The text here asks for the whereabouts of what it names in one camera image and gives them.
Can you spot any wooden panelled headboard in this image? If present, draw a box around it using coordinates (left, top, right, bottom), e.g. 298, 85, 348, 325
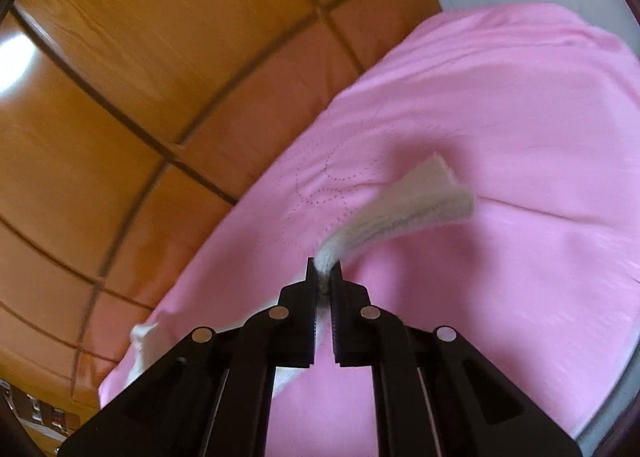
1, 0, 440, 423

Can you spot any pink quilted bedspread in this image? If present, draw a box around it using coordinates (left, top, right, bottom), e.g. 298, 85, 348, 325
151, 4, 639, 434

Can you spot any white knitted sweater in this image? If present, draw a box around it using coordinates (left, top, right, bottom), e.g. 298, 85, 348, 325
124, 152, 475, 388

